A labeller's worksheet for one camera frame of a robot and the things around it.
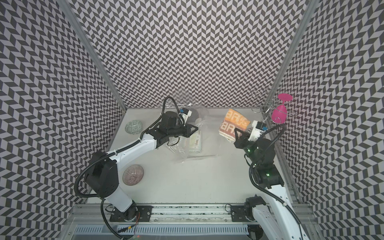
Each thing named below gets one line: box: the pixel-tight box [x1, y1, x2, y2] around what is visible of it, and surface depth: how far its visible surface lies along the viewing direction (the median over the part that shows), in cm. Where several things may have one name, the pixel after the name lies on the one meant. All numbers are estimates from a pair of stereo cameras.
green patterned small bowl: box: [125, 120, 143, 135], surface depth 107 cm
